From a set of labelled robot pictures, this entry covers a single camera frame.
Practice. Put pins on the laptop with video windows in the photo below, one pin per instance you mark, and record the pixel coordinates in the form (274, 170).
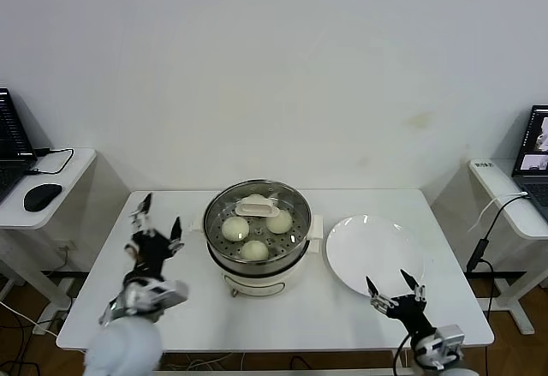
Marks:
(535, 136)

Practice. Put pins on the laptop with dark text screen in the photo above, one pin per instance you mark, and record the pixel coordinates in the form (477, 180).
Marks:
(13, 127)

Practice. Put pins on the perforated steel steamer basket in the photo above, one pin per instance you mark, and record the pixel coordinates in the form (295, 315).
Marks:
(299, 243)

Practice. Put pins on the white table leg frame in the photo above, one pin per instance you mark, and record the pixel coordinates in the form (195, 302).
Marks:
(398, 361)

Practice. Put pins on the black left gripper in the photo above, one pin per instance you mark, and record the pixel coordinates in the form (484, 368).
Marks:
(150, 252)

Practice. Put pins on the white steamed baozi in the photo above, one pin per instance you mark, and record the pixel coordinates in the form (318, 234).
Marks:
(280, 224)
(253, 251)
(253, 197)
(235, 229)

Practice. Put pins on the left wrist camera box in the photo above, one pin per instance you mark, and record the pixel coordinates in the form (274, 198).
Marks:
(169, 292)

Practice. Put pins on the white round plate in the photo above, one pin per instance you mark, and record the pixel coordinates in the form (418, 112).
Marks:
(368, 256)

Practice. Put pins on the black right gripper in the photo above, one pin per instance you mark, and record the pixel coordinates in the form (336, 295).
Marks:
(410, 315)

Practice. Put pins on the small printed desk label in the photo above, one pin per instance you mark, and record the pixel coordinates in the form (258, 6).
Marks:
(482, 164)

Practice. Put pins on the round glass pot lid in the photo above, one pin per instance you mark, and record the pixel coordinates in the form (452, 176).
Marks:
(257, 209)

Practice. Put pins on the black computer mouse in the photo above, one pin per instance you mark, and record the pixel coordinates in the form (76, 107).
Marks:
(41, 197)

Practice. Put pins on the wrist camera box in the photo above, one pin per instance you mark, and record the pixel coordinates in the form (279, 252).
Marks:
(169, 292)
(449, 338)

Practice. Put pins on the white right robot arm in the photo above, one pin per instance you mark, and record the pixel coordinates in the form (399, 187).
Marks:
(432, 356)

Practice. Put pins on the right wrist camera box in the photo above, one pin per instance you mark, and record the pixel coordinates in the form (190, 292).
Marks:
(449, 338)

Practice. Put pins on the cream electric cooking pot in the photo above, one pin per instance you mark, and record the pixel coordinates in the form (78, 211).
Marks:
(257, 282)

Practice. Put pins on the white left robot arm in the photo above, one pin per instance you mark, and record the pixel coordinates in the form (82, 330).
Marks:
(128, 333)

